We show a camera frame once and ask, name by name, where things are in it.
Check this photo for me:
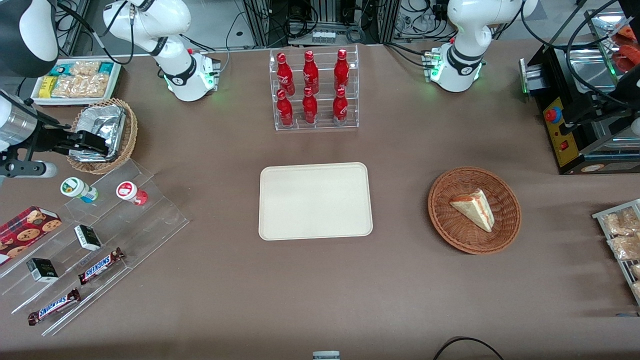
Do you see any red cola bottle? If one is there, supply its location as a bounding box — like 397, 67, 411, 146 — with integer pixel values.
302, 50, 320, 96
276, 52, 296, 97
332, 87, 349, 126
333, 48, 350, 92
276, 89, 294, 127
302, 87, 319, 125

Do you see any white plastic snack bin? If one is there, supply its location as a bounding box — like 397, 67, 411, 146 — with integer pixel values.
30, 58, 122, 107

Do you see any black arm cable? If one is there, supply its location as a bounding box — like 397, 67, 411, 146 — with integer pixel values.
54, 0, 137, 66
520, 0, 640, 111

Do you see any aluminium foil container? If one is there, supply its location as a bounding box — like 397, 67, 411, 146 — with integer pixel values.
68, 104, 127, 163

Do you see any clear cracker bag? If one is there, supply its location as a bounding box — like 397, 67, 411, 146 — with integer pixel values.
601, 207, 640, 236
607, 234, 640, 261

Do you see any clear rice cracker packet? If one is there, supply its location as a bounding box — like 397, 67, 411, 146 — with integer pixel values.
51, 76, 83, 98
70, 61, 101, 77
80, 74, 110, 98

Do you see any round brown wicker basket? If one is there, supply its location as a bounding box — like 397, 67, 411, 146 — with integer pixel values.
428, 166, 522, 255

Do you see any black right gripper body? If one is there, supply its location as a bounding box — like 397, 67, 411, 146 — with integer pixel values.
22, 112, 82, 154

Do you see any black machine with red button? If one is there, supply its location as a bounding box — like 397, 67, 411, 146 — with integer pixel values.
520, 7, 640, 175

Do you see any clear acrylic stepped display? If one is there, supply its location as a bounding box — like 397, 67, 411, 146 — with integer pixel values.
0, 159, 190, 337

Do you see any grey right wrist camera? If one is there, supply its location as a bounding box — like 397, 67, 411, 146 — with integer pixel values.
0, 160, 59, 179

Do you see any black floor cable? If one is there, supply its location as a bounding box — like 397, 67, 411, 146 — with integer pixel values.
432, 337, 506, 360

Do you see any Snickers chocolate bar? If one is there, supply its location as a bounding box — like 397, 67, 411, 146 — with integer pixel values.
78, 247, 126, 286
27, 288, 82, 326

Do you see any green gum bottle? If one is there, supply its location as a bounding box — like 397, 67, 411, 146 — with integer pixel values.
60, 177, 99, 204

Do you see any red snack packet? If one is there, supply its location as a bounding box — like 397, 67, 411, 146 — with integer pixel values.
612, 20, 640, 73

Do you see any red cookie box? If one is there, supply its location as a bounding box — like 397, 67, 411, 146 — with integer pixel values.
0, 206, 63, 267

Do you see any wrapped triangle sandwich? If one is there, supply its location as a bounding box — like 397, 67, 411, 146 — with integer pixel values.
449, 188, 496, 233

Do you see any light wicker basket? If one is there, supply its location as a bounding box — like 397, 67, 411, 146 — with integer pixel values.
66, 98, 139, 175

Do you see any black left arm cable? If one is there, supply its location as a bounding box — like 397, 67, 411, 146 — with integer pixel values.
520, 0, 640, 111

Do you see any grey wire rack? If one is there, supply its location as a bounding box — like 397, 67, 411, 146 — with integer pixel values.
592, 199, 640, 306

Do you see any small black box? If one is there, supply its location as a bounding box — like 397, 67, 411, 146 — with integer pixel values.
26, 258, 59, 284
74, 224, 103, 252

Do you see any clear acrylic bottle rack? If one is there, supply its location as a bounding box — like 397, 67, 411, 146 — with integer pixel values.
269, 44, 360, 132

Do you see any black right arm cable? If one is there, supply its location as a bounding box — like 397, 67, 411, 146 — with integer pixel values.
54, 0, 137, 66

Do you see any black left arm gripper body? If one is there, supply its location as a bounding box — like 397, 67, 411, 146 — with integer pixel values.
559, 96, 634, 138

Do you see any beige plastic tray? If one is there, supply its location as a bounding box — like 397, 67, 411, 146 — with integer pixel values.
258, 162, 374, 241

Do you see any red gum bottle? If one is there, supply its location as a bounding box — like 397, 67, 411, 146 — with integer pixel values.
116, 181, 149, 207

